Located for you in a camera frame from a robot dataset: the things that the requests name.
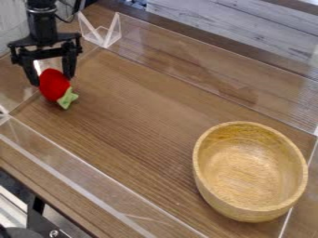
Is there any red plush strawberry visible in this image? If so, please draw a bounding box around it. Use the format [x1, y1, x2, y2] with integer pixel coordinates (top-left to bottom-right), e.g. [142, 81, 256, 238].
[39, 68, 79, 110]

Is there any wooden bowl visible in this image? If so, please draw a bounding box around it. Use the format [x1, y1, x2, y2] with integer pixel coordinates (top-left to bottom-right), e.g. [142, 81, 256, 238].
[193, 121, 309, 223]

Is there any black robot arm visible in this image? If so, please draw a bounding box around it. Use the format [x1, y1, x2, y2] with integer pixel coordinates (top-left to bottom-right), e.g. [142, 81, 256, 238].
[8, 0, 82, 86]

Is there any clear acrylic corner bracket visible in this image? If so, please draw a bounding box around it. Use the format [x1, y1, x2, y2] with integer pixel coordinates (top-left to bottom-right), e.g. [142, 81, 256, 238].
[78, 12, 122, 48]

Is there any black cable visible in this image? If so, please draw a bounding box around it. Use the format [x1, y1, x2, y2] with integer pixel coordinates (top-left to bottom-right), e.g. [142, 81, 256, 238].
[55, 0, 85, 24]

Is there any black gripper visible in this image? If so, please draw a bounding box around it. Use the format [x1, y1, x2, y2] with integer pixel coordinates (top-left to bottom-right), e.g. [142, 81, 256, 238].
[8, 33, 82, 86]

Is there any black metal table leg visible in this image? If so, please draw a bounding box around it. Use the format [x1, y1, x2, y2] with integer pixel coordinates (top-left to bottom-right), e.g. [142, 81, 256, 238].
[27, 197, 71, 238]

